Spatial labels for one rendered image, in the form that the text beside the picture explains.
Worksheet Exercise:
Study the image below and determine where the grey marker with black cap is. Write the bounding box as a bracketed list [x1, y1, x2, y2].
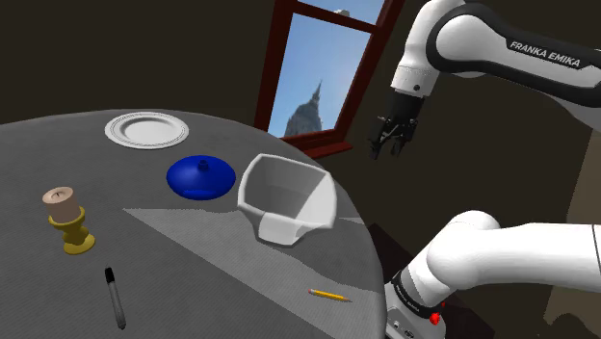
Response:
[104, 267, 127, 330]

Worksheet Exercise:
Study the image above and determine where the blue domed lid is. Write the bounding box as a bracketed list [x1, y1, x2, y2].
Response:
[166, 155, 237, 201]

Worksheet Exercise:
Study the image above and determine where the yellow pencil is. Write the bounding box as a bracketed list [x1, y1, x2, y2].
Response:
[307, 288, 352, 302]

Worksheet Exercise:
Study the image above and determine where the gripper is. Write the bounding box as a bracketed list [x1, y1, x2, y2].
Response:
[367, 89, 425, 161]

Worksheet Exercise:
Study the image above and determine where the white angular bowl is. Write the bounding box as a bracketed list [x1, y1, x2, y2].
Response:
[236, 153, 338, 247]

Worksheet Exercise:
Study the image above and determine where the candle on yellow holder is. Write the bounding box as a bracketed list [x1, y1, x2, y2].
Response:
[41, 186, 96, 256]

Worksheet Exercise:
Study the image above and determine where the white round plate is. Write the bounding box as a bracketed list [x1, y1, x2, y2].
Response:
[104, 111, 190, 150]

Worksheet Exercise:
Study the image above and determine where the red framed window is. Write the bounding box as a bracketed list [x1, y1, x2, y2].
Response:
[253, 0, 405, 160]

